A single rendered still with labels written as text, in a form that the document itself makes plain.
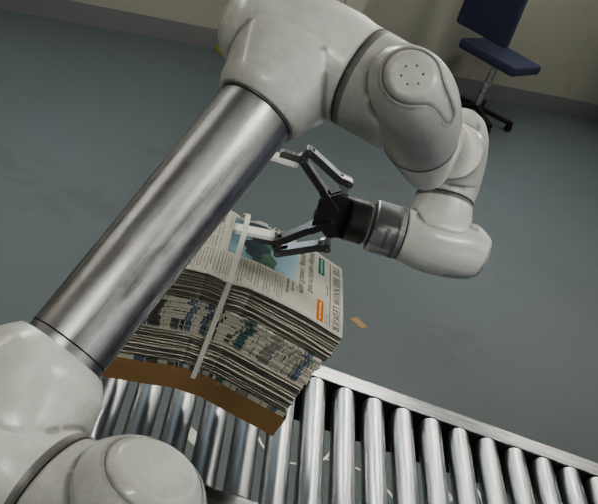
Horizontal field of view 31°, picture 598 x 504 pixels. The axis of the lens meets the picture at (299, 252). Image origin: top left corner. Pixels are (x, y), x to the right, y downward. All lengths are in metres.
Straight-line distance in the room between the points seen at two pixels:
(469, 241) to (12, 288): 2.16
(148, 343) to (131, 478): 0.76
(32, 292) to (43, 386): 2.54
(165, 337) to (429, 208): 0.49
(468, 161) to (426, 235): 0.14
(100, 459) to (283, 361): 0.76
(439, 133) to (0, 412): 0.59
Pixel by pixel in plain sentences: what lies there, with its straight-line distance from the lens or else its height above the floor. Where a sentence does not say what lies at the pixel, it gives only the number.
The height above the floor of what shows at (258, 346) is 1.04.
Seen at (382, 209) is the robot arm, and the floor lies 1.30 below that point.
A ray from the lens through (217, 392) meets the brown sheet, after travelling 1.87.
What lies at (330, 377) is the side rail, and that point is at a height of 0.80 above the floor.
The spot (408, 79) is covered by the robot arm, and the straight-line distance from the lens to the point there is 1.27.
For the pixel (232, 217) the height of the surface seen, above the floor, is 1.13.
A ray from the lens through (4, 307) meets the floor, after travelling 3.61.
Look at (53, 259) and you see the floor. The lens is 3.94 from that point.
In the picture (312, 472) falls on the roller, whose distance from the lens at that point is 2.03.
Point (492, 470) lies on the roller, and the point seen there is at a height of 0.80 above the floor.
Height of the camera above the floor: 1.97
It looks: 25 degrees down
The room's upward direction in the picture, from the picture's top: 23 degrees clockwise
